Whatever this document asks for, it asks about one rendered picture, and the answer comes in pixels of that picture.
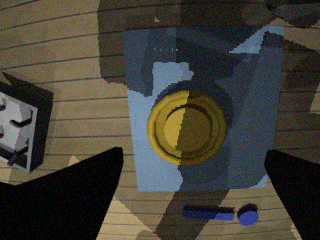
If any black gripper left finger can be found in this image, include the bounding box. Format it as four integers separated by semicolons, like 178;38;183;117
0;147;124;240

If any blue rectangular mat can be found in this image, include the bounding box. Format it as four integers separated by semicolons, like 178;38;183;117
121;25;284;192

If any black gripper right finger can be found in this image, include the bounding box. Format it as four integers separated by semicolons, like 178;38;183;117
264;151;320;240

